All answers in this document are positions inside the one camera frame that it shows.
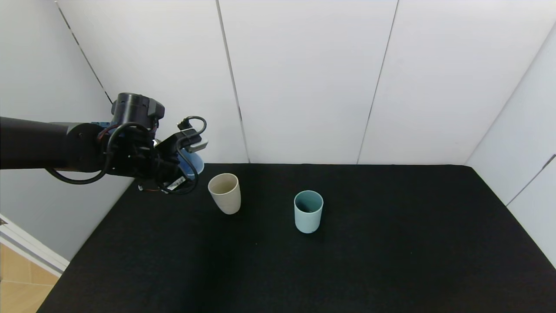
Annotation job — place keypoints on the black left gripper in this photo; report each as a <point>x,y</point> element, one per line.
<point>175,184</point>

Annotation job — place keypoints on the blue plastic cup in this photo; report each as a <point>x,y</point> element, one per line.
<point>196,163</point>

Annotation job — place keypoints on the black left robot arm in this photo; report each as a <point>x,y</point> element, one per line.
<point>39,143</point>

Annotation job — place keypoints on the beige plastic cup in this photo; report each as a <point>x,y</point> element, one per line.
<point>228,202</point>

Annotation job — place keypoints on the teal plastic cup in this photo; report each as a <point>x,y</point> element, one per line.
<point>307,221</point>

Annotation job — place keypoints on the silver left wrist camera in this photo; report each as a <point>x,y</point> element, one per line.
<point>197,144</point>

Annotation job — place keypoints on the white frame rail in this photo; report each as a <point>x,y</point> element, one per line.
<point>30,250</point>

